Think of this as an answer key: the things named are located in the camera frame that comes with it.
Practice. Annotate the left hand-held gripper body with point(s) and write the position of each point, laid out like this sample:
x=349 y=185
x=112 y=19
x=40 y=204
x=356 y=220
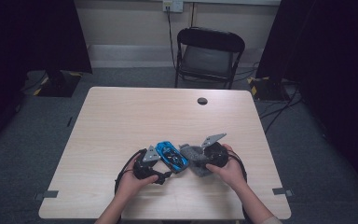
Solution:
x=144 y=166

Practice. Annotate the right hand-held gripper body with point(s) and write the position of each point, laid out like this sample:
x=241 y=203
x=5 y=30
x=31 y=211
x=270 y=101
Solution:
x=216 y=154

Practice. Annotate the grey fuzzy cloth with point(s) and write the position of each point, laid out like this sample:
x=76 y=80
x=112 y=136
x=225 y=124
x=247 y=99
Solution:
x=195 y=158

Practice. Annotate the blue toy car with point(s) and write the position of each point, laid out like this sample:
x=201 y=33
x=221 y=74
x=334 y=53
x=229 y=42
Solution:
x=171 y=155

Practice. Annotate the person's right hand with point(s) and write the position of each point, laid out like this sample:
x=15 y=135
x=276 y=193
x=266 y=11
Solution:
x=230 y=174

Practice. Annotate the person's left hand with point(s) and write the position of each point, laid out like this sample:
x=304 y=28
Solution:
x=130 y=186

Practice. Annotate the grey tape strip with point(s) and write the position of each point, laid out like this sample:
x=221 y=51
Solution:
x=48 y=194
x=281 y=191

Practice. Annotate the black stand base yellow tape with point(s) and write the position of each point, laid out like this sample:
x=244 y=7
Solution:
x=268 y=90

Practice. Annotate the black folding chair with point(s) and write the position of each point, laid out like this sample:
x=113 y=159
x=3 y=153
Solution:
x=206 y=60

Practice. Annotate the black curtain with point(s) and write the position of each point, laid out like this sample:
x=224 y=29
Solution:
x=332 y=62
x=18 y=62

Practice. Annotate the white wall outlet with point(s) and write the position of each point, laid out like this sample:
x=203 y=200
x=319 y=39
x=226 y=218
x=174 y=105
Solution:
x=173 y=5

